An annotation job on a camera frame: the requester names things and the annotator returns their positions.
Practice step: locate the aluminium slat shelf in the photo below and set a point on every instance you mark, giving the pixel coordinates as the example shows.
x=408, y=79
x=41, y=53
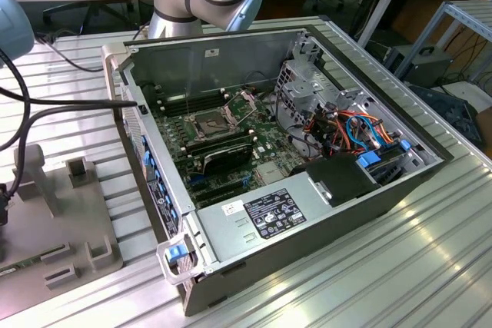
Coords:
x=473, y=17

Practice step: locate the silver chipset heatsink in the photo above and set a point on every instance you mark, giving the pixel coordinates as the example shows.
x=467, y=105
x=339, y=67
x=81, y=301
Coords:
x=269, y=172

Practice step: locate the black expansion card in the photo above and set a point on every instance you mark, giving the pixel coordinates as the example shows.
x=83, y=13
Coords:
x=227, y=161

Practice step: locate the brown cardboard box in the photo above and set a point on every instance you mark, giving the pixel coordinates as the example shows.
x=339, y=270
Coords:
x=485, y=128

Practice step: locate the grey parts rack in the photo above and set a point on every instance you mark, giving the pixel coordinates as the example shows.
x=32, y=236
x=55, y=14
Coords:
x=57, y=228

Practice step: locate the blue case latch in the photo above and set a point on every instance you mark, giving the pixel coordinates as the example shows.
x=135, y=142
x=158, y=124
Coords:
x=175, y=254

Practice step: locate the metal locking lever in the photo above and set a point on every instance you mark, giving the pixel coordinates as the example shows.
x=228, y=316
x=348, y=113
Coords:
x=187, y=107

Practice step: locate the black plastic shroud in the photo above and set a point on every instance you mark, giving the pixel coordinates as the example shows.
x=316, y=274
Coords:
x=338, y=178

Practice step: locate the silver power supply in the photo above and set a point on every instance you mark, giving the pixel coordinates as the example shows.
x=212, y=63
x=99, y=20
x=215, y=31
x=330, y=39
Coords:
x=230, y=236

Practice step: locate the metal drive cage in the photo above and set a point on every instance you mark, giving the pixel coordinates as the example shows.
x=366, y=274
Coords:
x=303, y=88

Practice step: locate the green RAM stick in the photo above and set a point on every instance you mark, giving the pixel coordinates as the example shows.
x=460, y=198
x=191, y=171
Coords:
x=221, y=144
x=19, y=267

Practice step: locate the grey PC case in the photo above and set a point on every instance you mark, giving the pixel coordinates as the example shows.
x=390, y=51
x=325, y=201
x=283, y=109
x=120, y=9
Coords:
x=326, y=243

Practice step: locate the dark blue bin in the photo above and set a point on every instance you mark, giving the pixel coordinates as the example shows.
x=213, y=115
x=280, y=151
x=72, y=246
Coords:
x=453, y=113

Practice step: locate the blue disk carrier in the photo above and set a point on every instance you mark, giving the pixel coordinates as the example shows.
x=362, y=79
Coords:
x=369, y=160

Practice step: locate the green motherboard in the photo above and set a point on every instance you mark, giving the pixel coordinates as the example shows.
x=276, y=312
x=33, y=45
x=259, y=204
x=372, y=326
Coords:
x=271, y=134

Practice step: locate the CPU socket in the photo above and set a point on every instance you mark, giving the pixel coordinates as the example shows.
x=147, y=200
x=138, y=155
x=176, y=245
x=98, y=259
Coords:
x=209, y=124

